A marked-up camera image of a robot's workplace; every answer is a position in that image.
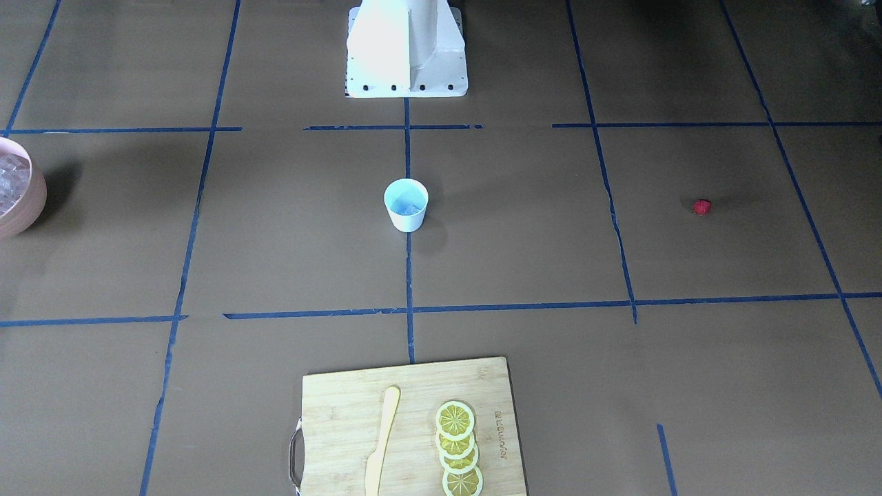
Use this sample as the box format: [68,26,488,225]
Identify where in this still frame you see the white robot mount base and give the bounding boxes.
[345,1,469,99]

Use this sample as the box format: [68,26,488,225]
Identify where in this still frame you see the lemon slice nearest board edge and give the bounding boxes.
[442,466,483,496]

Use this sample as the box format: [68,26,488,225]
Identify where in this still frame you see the ice cubes in bowl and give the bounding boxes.
[1,154,31,216]

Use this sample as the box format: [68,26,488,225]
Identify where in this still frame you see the front lemon slice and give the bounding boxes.
[435,401,475,442]

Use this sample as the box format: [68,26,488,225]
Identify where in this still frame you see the bamboo cutting board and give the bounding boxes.
[289,357,527,495]

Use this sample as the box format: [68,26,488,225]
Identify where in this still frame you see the lemon slice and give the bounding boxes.
[435,433,475,459]
[439,446,480,475]
[435,401,475,442]

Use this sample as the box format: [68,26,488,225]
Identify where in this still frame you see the ice cubes in cup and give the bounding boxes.
[390,196,427,216]

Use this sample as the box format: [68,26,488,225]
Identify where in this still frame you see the pink bowl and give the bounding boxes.
[1,137,47,240]

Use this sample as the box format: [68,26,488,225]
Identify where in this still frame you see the light blue paper cup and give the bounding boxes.
[383,178,429,233]

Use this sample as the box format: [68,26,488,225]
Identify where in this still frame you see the yellow plastic knife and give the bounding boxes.
[363,386,400,495]

